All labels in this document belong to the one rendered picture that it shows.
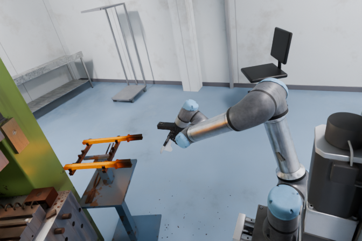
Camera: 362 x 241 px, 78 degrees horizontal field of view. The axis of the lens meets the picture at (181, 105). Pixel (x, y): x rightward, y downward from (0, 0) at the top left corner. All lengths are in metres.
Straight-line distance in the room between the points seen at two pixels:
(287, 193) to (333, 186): 0.52
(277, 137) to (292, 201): 0.24
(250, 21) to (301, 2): 0.71
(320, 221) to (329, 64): 3.47
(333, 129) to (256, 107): 0.37
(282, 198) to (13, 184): 1.37
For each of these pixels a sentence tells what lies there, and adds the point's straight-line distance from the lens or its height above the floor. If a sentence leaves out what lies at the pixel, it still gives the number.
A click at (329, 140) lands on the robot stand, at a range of 0.46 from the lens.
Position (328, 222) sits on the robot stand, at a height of 1.35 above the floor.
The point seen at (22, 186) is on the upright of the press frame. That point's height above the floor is 0.97.
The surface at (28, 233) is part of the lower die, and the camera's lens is 1.34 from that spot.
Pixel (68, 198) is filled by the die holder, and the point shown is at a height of 0.90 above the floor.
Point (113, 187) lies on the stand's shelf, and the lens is 1.66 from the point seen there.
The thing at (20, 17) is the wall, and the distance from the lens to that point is 5.77.
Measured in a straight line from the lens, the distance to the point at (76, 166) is 1.51.
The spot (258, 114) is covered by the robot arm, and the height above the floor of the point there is 1.39.
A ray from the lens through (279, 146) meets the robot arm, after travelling 0.96.
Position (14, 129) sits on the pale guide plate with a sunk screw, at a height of 1.30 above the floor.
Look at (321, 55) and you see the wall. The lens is 3.89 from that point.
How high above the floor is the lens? 1.82
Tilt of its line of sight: 29 degrees down
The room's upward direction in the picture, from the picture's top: 11 degrees counter-clockwise
